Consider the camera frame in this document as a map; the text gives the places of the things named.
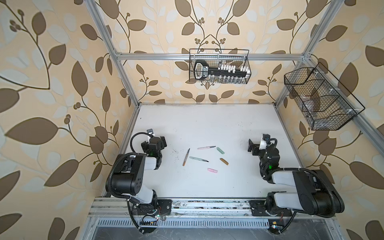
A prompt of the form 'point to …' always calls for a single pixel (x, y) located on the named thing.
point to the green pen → (199, 159)
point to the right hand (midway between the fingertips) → (259, 141)
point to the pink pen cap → (212, 170)
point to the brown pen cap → (224, 161)
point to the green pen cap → (220, 150)
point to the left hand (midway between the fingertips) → (154, 137)
